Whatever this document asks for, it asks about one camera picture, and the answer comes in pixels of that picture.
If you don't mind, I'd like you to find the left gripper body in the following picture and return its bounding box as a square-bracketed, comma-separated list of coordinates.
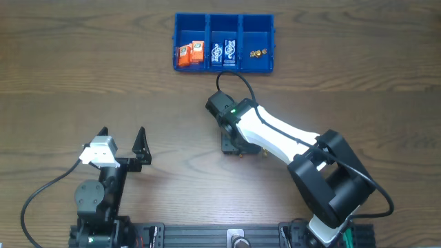
[115, 156, 143, 174]

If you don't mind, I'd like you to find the orange candy box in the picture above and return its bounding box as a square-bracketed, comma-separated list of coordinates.
[190, 40, 205, 63]
[176, 43, 192, 68]

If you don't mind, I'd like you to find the blue candy pack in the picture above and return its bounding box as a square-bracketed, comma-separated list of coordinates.
[210, 41, 223, 66]
[223, 39, 237, 67]

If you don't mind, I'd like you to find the blue tray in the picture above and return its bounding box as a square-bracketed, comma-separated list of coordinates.
[172, 12, 276, 74]

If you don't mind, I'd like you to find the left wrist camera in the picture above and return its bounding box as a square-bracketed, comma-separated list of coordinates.
[78, 134, 121, 169]

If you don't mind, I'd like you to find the mounting rail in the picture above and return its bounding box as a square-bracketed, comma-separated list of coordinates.
[68, 222, 376, 248]

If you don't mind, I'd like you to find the black cable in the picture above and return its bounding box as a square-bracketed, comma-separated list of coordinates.
[216, 70, 396, 220]
[19, 157, 83, 248]

